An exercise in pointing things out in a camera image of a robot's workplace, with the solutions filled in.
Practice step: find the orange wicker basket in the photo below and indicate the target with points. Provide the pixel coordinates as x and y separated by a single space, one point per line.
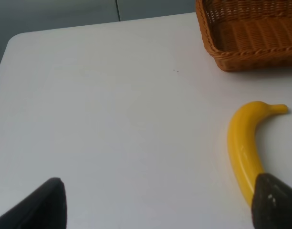
243 35

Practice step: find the yellow banana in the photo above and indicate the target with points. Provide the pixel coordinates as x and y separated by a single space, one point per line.
241 143

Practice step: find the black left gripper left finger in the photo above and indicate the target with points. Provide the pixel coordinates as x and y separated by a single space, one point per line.
44 208

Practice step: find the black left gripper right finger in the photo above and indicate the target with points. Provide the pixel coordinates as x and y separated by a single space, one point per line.
271 203

